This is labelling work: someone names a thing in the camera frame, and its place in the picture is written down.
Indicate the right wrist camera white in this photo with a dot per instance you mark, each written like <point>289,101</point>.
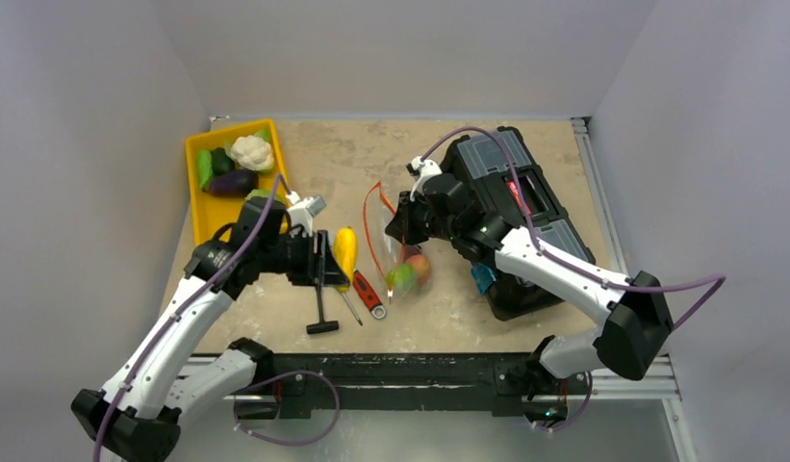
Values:
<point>421,170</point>

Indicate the purple eggplant toy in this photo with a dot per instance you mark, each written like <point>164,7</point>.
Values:
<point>235,183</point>

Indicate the white cauliflower toy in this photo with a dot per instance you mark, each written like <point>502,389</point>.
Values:
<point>252,152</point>

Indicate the aluminium frame rail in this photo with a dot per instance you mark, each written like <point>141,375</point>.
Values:
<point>487,197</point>

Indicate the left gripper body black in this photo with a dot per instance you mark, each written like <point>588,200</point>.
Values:
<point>301,255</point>

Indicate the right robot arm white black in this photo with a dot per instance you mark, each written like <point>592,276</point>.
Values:
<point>631,314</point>

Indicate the bright green cabbage toy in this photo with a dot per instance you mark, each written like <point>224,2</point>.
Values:
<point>403,279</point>

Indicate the black yellow screwdriver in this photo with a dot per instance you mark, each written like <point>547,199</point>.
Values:
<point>351,308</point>

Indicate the pale green cabbage toy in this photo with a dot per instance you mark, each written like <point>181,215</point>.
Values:
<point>265,194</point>

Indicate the red peach toy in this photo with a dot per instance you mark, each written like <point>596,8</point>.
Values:
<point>421,267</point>

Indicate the black toolbox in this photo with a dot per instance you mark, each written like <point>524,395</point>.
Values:
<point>479,163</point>

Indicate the clear zip top bag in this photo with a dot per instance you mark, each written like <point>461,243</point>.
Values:
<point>386,253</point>

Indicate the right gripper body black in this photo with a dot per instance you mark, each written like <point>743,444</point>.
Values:
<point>406,219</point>

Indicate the yellow plastic tray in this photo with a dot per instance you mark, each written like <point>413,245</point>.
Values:
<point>208,213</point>

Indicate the green pepper toy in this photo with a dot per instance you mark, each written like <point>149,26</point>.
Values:
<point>204,169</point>

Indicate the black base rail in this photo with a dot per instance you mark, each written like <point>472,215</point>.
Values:
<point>498,383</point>

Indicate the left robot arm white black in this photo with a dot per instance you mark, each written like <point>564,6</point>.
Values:
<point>139,413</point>

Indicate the red adjustable wrench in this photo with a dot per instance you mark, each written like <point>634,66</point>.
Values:
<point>368,296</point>

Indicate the yellow corn toy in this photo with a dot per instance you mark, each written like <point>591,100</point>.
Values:
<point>345,251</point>

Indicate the black T-handle tool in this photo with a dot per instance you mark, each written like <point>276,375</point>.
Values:
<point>322,325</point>

